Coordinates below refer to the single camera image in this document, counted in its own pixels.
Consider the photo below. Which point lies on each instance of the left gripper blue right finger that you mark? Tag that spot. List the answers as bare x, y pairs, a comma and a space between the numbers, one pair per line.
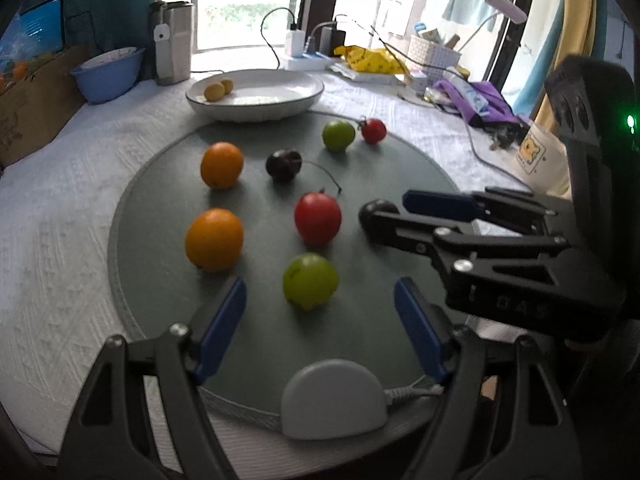
429, 330

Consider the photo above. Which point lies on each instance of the small red tomato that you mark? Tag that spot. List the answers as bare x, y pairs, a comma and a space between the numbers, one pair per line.
373, 130

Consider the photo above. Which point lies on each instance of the cardboard box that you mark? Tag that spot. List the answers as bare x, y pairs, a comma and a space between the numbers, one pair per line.
36, 109

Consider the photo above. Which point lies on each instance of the round grey-green mat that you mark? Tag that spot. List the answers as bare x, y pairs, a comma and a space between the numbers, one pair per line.
154, 285

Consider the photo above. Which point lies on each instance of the green fruit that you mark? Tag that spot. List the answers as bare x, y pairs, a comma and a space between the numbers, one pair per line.
338, 135
309, 281

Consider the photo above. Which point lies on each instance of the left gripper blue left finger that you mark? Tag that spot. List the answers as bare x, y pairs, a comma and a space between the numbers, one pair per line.
213, 327

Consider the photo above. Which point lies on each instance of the orange fruit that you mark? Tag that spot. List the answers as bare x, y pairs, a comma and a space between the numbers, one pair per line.
214, 240
221, 165

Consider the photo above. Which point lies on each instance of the tablet with blue screen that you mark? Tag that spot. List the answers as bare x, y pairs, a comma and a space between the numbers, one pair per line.
48, 14

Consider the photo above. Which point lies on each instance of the dark plum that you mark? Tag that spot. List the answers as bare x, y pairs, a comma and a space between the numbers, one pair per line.
377, 208
284, 165

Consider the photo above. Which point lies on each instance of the steel tumbler with tag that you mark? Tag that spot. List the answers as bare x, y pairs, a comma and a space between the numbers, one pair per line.
171, 30

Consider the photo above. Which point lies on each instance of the white power strip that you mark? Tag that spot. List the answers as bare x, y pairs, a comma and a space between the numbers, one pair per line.
308, 63

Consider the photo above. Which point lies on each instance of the white ceramic plate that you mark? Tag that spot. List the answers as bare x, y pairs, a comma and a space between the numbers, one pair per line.
257, 95

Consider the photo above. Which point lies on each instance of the black charger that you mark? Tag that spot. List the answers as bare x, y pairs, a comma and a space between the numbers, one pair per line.
331, 38

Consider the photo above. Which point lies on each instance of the blue plastic bowl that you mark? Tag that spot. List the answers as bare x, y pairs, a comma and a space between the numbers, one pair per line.
109, 75

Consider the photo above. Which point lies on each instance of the white charger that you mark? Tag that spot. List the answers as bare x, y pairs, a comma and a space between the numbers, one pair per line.
295, 43

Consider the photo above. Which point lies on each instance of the grey mat controller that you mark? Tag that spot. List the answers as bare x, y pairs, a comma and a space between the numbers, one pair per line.
332, 399

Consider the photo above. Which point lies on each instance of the purple cloth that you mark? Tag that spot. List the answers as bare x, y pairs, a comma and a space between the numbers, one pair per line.
480, 104

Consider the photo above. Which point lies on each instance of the plastic bag of fruit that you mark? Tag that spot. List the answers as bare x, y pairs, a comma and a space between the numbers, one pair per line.
23, 50

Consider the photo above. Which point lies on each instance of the white woven basket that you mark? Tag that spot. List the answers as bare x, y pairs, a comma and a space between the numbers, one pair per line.
427, 54

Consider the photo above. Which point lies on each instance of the small yellow fruit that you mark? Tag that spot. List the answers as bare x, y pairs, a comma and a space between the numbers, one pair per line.
228, 85

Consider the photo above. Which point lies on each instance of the white desk lamp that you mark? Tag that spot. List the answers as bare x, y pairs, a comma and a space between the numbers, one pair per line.
507, 8

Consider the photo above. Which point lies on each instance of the yellow curtain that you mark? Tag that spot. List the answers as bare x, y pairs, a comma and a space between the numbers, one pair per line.
577, 33

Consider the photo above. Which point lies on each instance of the yellow-brown kiwi fruit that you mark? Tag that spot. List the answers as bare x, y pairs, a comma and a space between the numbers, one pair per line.
215, 92

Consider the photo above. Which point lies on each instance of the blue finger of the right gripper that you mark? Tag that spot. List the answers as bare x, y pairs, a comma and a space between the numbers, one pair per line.
442, 244
512, 210

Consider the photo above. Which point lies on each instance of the teal curtain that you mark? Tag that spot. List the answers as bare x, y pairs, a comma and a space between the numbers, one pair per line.
105, 25

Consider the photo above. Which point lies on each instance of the yellow duck bag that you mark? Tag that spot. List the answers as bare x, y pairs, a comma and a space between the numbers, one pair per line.
363, 60

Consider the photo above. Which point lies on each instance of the white bear print cup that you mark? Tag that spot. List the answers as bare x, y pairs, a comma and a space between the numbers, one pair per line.
541, 162

